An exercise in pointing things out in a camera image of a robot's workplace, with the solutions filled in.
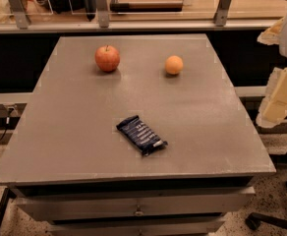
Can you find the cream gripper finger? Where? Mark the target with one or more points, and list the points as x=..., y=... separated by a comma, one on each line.
x=271, y=35
x=273, y=107

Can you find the dark blue rxbar wrapper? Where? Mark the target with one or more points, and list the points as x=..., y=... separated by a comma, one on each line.
x=141, y=135

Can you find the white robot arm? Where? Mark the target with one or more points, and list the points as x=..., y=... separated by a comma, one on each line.
x=283, y=39

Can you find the black office chair base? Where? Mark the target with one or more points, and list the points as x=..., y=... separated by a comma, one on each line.
x=270, y=207

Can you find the orange fruit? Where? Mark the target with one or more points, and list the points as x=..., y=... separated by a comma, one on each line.
x=174, y=65

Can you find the red apple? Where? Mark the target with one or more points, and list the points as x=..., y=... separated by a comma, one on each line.
x=107, y=58

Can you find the grey drawer cabinet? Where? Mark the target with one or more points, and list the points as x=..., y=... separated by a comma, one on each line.
x=179, y=211

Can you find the metal railing with glass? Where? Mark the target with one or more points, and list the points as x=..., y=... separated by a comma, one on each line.
x=127, y=15

